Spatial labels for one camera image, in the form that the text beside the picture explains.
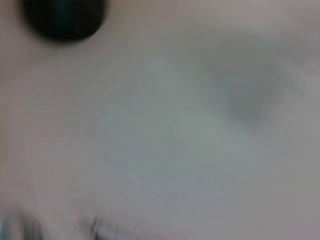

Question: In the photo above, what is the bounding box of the black mesh pen holder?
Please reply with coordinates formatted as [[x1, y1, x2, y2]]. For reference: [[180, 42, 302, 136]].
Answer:
[[21, 0, 106, 43]]

